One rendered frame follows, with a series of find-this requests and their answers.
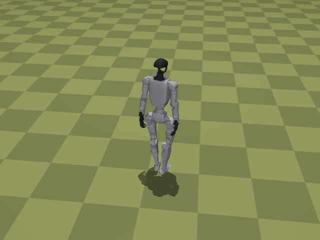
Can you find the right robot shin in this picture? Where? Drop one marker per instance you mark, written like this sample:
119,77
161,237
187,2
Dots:
165,155

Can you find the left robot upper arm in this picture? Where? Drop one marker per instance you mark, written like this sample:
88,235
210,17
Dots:
145,87

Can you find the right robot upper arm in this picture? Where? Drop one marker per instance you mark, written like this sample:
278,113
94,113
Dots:
173,86

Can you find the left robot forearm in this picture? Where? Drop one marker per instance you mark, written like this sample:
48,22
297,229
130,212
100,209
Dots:
142,105

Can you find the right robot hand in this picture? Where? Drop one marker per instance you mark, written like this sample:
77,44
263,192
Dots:
175,127

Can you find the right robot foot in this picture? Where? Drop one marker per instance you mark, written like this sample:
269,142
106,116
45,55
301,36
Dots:
162,171

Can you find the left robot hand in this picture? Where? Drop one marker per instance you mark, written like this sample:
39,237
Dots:
141,119

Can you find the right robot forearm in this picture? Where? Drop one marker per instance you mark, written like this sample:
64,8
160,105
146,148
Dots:
175,112

